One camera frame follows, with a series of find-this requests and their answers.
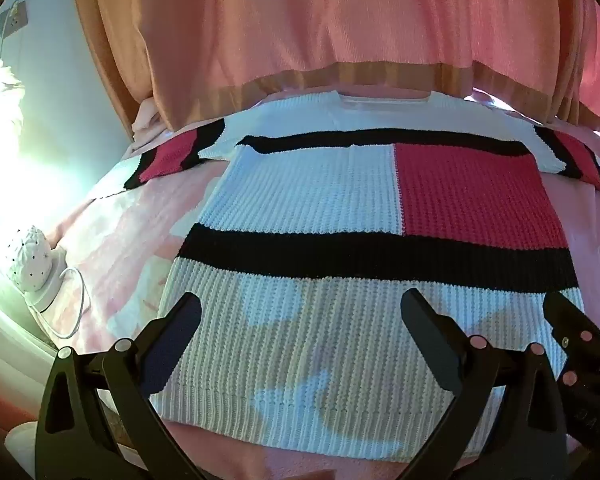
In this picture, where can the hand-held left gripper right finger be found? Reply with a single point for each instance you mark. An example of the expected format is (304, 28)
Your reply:
(432, 345)

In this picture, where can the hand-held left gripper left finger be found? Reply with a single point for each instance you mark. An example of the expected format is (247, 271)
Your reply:
(172, 342)

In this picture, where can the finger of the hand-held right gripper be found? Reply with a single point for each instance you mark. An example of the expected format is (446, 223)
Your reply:
(570, 320)

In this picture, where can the white red black knit sweater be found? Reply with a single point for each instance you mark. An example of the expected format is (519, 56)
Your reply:
(300, 200)

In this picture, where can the pink patterned bed blanket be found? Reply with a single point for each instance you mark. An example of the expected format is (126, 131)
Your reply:
(130, 220)

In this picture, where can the white strawberry night lamp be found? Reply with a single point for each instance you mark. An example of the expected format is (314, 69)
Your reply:
(32, 260)

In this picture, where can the white round object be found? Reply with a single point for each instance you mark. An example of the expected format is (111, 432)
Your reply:
(22, 452)

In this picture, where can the pink folded cloth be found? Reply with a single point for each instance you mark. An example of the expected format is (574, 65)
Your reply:
(147, 120)

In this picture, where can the pink and tan curtain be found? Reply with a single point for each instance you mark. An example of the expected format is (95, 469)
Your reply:
(300, 20)

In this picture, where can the wall socket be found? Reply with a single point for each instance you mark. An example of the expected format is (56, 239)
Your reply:
(14, 19)

